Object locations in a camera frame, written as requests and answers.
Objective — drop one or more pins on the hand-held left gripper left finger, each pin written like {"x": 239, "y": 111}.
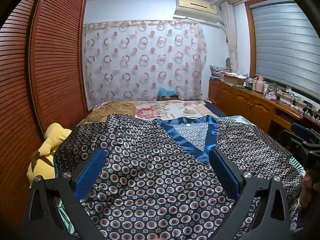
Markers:
{"x": 90, "y": 172}

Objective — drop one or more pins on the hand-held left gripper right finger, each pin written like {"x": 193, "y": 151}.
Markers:
{"x": 225, "y": 172}

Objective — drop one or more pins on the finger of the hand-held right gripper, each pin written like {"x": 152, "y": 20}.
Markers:
{"x": 301, "y": 130}

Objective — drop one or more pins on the navy floral-print satin shirt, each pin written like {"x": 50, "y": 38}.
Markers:
{"x": 155, "y": 160}

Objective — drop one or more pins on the person's right hand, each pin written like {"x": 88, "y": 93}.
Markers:
{"x": 308, "y": 187}

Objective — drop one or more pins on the small purple object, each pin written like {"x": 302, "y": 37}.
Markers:
{"x": 271, "y": 96}

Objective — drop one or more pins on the yellow plush toy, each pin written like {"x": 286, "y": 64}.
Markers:
{"x": 47, "y": 152}

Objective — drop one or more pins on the pink thermos bottle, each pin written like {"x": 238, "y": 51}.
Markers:
{"x": 260, "y": 85}

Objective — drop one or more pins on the wooden cabinet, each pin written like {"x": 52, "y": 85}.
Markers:
{"x": 240, "y": 102}

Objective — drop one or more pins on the golden brown patterned blanket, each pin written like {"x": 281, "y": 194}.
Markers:
{"x": 112, "y": 108}

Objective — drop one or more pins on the open cardboard box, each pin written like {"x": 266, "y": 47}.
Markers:
{"x": 231, "y": 80}

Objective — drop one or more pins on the grey window blind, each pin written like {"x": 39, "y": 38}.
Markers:
{"x": 282, "y": 42}

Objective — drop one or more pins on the floral bed sheet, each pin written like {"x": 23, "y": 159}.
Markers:
{"x": 155, "y": 110}

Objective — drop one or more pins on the cardboard box with blue cloth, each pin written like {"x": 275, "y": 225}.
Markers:
{"x": 167, "y": 97}

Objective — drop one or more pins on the folded patterned cushion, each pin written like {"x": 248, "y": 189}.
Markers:
{"x": 217, "y": 71}

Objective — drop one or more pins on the beige lace curtain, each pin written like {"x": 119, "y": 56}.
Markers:
{"x": 231, "y": 42}

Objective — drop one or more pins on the circle-patterned sheer curtain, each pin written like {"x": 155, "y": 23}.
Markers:
{"x": 140, "y": 62}

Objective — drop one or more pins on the wooden window frame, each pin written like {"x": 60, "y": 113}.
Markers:
{"x": 250, "y": 42}

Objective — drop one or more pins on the wall air conditioner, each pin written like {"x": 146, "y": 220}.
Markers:
{"x": 195, "y": 8}

